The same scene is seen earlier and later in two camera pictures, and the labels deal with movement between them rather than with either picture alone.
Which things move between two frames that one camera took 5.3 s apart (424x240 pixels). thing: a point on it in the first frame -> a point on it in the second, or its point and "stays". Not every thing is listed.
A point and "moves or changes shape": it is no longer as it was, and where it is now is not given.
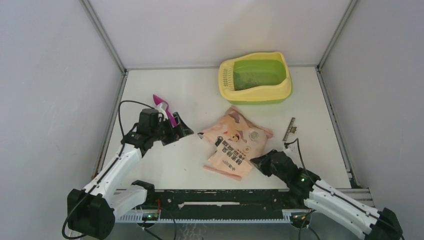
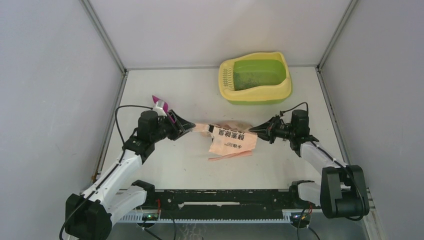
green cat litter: x=247 y=74 stays
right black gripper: x=261 y=163 -> x=266 y=131
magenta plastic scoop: x=158 y=100 stays
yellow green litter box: x=255 y=78 stays
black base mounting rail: x=223 y=203 stays
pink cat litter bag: x=238 y=139 moves or changes shape
